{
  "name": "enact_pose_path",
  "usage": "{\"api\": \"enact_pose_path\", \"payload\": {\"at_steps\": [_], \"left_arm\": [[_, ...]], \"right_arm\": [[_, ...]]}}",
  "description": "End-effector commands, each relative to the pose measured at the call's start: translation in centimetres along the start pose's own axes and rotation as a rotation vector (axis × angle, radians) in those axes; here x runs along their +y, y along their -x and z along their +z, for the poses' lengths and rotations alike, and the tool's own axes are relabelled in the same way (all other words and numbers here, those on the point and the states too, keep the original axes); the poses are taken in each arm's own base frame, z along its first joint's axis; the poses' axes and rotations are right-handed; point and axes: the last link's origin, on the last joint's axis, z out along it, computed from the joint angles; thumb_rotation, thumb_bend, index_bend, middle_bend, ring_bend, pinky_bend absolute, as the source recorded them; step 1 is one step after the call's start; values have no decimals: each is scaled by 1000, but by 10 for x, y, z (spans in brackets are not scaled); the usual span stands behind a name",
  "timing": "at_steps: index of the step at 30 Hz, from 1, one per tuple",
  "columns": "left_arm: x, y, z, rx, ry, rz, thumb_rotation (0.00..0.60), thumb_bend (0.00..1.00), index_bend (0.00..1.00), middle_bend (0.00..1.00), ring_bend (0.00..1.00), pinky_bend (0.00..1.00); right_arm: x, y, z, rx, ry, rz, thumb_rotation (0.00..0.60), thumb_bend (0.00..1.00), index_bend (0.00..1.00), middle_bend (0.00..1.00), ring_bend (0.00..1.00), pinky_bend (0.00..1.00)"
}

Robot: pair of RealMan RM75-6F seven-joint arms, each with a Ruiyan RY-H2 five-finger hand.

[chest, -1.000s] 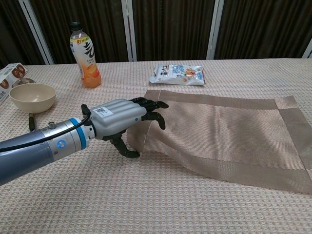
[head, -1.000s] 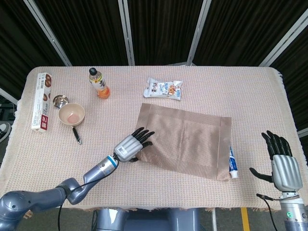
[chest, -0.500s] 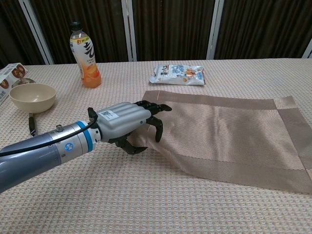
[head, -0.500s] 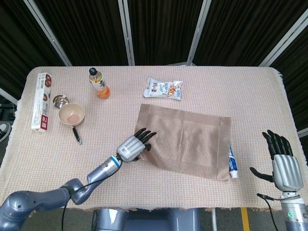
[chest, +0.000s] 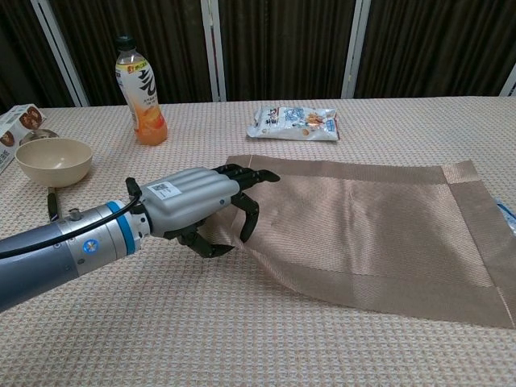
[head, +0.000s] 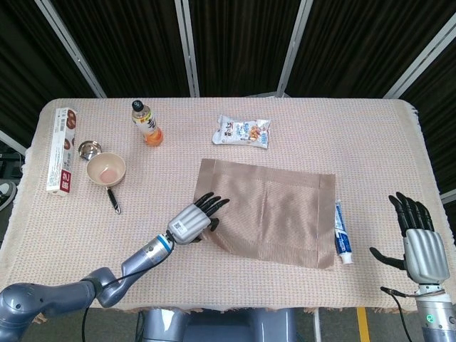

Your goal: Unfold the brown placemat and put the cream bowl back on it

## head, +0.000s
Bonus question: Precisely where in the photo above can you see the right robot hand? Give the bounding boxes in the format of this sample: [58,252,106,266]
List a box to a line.
[369,191,450,286]

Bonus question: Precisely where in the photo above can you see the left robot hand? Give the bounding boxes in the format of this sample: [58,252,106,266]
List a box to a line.
[166,192,231,246]

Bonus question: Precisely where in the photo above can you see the brown woven placemat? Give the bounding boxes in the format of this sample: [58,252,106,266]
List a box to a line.
[192,158,338,271]

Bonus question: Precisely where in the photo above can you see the beige bowl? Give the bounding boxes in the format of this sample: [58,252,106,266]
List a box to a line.
[86,152,127,187]

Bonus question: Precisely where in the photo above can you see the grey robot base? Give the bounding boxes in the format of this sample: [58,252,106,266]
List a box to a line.
[137,308,296,342]

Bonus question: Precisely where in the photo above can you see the white blue toothpaste tube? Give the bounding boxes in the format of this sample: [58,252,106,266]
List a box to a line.
[333,199,356,265]

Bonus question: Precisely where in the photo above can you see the orange drink bottle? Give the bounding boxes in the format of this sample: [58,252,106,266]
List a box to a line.
[130,99,165,145]

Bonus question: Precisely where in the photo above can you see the white snack bag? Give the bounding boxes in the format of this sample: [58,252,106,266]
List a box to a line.
[212,113,271,150]

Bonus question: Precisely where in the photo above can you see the pink beige woven tablecloth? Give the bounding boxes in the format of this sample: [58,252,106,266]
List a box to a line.
[0,98,448,316]

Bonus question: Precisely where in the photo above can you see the white table leg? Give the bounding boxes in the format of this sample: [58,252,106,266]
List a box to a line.
[312,309,322,342]

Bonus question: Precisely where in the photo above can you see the long white red box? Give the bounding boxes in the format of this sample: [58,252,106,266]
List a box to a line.
[45,108,80,195]

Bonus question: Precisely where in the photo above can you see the black metal stand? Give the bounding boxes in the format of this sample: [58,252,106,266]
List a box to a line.
[0,151,26,179]

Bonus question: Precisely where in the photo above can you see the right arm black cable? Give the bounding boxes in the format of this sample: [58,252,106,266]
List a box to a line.
[380,286,446,342]

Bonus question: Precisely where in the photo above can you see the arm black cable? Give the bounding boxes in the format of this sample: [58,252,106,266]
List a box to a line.
[81,231,177,342]
[380,286,446,342]

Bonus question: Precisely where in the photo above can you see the steel ladle black handle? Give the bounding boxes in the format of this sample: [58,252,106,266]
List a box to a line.
[78,140,122,215]

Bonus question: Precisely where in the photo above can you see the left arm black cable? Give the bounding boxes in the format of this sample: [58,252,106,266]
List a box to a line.
[81,231,177,342]

